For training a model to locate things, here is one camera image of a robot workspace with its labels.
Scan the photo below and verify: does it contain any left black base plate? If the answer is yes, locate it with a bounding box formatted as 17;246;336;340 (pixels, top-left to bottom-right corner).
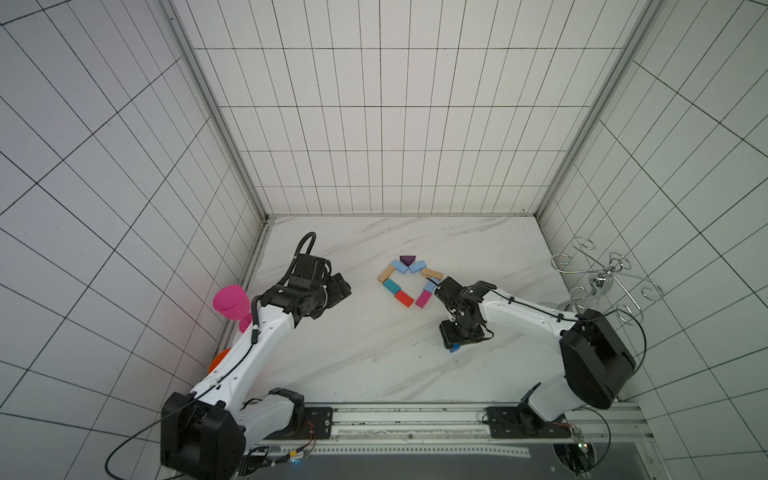
266;407;333;441

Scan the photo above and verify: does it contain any tan wooden block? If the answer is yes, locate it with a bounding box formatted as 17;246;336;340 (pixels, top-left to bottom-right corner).
420;268;444;282
377;265;395;283

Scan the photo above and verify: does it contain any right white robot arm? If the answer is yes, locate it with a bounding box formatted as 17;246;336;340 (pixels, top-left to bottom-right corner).
434;277;637;436

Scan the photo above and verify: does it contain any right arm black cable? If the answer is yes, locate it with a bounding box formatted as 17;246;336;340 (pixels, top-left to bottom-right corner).
575;305;649;469

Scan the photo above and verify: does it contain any purple pentagon block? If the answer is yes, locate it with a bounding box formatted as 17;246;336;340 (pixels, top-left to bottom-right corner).
399;255;416;266

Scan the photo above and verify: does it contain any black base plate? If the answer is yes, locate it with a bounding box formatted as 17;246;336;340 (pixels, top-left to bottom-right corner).
266;407;333;441
483;406;572;440

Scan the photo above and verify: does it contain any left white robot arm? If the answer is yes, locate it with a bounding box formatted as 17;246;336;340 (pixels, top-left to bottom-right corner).
160;253;351;479

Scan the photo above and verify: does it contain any red block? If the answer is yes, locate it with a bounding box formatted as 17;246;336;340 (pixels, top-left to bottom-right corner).
395;290;414;308

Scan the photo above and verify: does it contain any pink plastic goblet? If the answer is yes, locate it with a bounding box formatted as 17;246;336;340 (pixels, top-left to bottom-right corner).
213;285;253;333

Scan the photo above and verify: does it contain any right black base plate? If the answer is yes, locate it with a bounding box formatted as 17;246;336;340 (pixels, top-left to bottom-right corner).
483;406;572;440

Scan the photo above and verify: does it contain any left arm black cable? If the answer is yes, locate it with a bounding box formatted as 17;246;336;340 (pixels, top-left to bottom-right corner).
104;296;265;480

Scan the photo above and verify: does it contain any orange plastic bowl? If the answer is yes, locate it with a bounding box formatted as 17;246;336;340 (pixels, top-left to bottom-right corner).
208;349;230;373

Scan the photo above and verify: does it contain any aluminium mounting rail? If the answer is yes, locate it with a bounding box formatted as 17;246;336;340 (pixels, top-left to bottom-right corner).
248;403;653;455

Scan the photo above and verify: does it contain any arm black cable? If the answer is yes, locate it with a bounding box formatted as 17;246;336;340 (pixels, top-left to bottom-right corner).
104;296;265;480
575;305;649;469

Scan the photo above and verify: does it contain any magenta block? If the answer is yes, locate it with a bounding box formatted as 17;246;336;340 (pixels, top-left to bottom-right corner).
415;290;432;308

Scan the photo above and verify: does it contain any chrome wire cup rack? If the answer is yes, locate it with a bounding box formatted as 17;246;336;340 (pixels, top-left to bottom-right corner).
550;236;665;326

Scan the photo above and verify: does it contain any teal block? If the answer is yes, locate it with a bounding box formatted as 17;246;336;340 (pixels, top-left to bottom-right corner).
383;279;401;295

